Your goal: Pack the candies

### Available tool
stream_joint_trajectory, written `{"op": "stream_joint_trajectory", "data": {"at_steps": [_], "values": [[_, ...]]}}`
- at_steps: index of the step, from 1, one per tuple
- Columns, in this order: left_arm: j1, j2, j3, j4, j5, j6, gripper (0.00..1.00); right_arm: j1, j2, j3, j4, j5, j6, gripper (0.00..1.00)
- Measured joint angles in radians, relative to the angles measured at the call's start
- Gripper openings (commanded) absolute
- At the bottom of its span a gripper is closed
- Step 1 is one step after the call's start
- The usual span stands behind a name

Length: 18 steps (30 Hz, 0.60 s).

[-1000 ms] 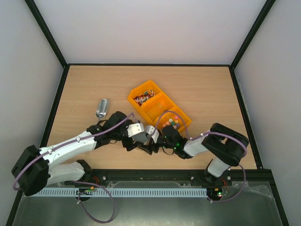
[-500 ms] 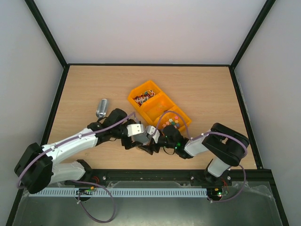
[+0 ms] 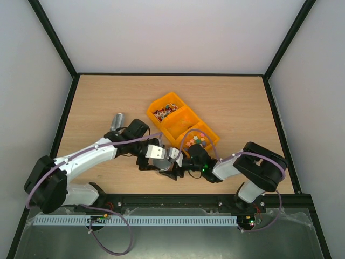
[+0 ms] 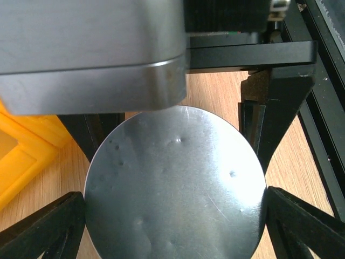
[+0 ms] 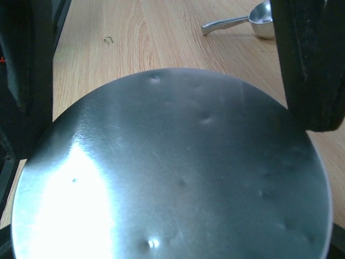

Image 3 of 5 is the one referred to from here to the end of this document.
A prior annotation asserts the round metal jar lid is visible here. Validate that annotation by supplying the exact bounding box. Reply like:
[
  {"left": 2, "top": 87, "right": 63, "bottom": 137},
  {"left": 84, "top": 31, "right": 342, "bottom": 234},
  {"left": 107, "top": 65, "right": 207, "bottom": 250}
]
[{"left": 153, "top": 159, "right": 173, "bottom": 172}]

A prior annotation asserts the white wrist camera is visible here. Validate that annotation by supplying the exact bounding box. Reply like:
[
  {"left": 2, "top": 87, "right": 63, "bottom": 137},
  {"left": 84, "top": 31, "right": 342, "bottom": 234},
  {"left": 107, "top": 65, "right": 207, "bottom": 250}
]
[
  {"left": 167, "top": 147, "right": 183, "bottom": 167},
  {"left": 145, "top": 145, "right": 166, "bottom": 160}
]

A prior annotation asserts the grey slotted cable duct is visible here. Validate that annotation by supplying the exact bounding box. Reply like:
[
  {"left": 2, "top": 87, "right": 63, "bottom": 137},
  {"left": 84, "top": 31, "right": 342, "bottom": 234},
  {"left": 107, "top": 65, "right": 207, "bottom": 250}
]
[{"left": 33, "top": 215, "right": 238, "bottom": 227}]

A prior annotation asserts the yellow bin with star candies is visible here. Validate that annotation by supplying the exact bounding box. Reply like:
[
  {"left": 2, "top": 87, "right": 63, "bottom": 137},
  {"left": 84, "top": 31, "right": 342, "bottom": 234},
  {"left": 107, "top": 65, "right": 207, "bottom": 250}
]
[{"left": 172, "top": 122, "right": 220, "bottom": 151}]

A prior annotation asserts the yellow bin with lollipops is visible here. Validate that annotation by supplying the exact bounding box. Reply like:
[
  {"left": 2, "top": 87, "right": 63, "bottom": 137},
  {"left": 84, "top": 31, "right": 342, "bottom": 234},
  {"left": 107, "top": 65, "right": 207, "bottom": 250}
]
[{"left": 146, "top": 92, "right": 186, "bottom": 124}]

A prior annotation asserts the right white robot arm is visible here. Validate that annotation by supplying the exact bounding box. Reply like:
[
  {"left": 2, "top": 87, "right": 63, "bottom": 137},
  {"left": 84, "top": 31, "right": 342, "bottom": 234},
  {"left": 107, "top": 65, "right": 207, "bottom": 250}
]
[{"left": 154, "top": 142, "right": 288, "bottom": 212}]

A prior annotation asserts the metal candy scoop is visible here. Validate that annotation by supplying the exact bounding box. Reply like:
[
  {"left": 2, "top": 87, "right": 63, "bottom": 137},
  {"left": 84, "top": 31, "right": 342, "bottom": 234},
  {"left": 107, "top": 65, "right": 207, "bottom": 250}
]
[{"left": 110, "top": 113, "right": 125, "bottom": 131}]

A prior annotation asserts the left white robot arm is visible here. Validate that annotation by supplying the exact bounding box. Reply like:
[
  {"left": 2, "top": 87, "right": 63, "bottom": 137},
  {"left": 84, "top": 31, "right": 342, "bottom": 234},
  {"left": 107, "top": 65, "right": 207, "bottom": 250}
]
[{"left": 24, "top": 119, "right": 163, "bottom": 213}]

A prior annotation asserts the black aluminium frame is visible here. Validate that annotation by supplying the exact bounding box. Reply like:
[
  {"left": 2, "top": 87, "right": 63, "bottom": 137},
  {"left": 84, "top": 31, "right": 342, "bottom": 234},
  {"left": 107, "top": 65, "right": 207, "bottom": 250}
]
[{"left": 6, "top": 0, "right": 332, "bottom": 259}]

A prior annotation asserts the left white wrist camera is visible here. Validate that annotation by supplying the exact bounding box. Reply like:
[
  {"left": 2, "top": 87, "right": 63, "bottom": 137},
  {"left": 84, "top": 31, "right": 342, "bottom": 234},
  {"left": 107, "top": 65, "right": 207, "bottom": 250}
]
[{"left": 145, "top": 145, "right": 166, "bottom": 160}]

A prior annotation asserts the yellow bin with popsicle candies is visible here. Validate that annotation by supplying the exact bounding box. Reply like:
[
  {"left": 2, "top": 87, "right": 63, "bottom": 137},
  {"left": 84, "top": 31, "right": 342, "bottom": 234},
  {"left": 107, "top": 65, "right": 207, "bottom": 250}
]
[{"left": 161, "top": 107, "right": 201, "bottom": 144}]

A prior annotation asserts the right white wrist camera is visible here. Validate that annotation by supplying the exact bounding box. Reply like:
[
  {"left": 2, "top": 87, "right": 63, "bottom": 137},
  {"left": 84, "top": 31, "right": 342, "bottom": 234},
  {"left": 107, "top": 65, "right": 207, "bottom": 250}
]
[{"left": 167, "top": 147, "right": 183, "bottom": 167}]

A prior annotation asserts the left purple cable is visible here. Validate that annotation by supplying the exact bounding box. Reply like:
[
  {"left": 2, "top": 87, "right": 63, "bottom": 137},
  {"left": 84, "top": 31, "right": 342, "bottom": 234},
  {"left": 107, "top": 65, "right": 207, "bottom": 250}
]
[{"left": 25, "top": 131, "right": 164, "bottom": 255}]

